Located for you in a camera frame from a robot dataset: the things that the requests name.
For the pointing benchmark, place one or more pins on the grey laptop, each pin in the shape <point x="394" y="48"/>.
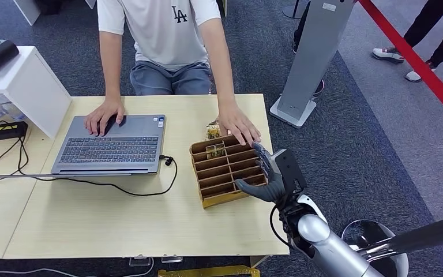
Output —
<point x="110" y="149"/>

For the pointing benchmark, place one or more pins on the round stanchion base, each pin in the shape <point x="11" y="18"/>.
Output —
<point x="291" y="11"/>

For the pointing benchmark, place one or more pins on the person's right hand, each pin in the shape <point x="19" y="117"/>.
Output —
<point x="100" y="116"/>

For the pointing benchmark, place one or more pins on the white table leg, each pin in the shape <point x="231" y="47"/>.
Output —
<point x="259" y="260"/>

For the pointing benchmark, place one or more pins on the round red-rimmed base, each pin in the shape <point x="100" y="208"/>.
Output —
<point x="319" y="88"/>

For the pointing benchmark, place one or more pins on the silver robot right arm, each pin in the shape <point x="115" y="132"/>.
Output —
<point x="328" y="248"/>

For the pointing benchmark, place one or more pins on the person's left forearm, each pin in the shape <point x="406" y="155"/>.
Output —
<point x="221" y="76"/>

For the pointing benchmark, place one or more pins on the round chrome base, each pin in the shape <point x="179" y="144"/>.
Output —
<point x="366" y="233"/>

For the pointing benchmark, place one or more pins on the clear plastic clip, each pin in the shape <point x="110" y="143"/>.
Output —
<point x="140" y="261"/>
<point x="172" y="259"/>

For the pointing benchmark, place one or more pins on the person's right forearm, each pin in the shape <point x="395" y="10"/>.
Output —
<point x="112" y="76"/>

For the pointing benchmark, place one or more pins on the black power adapter yellow label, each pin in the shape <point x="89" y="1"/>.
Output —
<point x="5" y="130"/>

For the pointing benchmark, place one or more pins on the gold patterned card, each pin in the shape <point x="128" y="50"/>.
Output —
<point x="215" y="151"/>
<point x="214" y="132"/>

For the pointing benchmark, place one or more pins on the red barrier belt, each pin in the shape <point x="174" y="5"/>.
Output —
<point x="416" y="63"/>

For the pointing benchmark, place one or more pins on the white cabinet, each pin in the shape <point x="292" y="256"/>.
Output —
<point x="28" y="9"/>

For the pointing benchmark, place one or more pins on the grey kiosk stand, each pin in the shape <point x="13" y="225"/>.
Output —
<point x="313" y="57"/>

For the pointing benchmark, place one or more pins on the white shelf box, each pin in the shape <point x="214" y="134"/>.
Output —
<point x="30" y="88"/>

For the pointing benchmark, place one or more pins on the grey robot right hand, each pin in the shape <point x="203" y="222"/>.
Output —
<point x="275" y="187"/>

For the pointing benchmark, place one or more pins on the yellow floor frame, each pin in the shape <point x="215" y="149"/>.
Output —
<point x="206" y="272"/>

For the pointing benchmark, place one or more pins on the dark metal rod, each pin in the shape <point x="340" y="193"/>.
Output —
<point x="428" y="233"/>

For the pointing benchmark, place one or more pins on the brown cardboard slotted organizer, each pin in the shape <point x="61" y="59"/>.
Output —
<point x="221" y="176"/>

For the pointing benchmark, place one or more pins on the person's left hand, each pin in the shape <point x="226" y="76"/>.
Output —
<point x="236" y="120"/>

